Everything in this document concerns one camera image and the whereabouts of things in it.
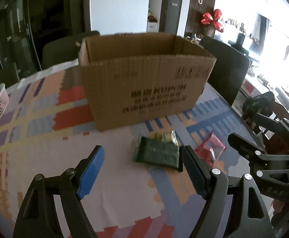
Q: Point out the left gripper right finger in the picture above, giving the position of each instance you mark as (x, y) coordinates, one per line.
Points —
(248, 216)

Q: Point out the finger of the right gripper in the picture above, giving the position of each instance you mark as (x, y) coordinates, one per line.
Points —
(251, 152)
(279, 142)

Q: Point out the red hawthorn snack packet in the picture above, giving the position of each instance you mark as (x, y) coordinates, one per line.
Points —
(210, 149)

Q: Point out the dark green snack packet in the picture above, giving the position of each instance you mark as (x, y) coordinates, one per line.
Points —
(152, 151)

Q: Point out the small light green snack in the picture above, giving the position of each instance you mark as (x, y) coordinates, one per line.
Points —
(167, 137)

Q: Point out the black chair right side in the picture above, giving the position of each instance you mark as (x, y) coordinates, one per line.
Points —
(229, 70)

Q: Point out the colourful patterned tablecloth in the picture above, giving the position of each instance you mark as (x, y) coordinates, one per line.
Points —
(48, 128)

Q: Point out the red bow decoration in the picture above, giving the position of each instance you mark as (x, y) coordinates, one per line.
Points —
(212, 19)

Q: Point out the brown cardboard box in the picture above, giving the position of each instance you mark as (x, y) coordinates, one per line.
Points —
(134, 77)

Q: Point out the dark chair behind table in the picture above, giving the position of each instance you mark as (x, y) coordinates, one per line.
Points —
(64, 49)

